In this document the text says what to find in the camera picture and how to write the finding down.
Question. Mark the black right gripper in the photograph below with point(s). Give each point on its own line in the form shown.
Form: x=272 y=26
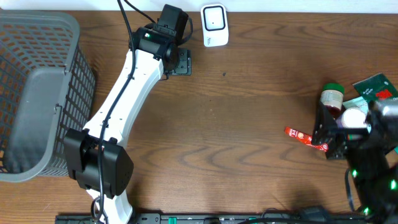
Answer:
x=347 y=137

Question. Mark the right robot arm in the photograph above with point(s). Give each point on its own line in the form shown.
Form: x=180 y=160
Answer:
x=365 y=150

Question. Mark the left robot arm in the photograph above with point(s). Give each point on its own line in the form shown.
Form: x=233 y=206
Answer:
x=96 y=156

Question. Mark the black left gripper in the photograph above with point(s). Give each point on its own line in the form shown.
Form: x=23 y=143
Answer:
x=185 y=66

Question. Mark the green lid jar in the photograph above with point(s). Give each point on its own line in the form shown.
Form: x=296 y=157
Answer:
x=332 y=98

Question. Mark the white barcode scanner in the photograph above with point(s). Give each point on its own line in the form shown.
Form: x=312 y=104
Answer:
x=215 y=25

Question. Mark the black mounting rail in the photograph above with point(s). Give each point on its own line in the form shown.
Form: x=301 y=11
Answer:
x=156 y=218

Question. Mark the red box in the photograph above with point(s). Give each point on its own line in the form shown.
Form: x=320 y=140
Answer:
x=305 y=139

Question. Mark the grey plastic shopping basket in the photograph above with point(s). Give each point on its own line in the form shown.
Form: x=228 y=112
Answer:
x=47 y=88

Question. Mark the green 3M gloves package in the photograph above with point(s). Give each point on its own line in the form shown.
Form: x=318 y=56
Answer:
x=376 y=88

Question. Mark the white cotton swab tub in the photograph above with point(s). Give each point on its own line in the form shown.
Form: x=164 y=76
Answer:
x=352 y=118

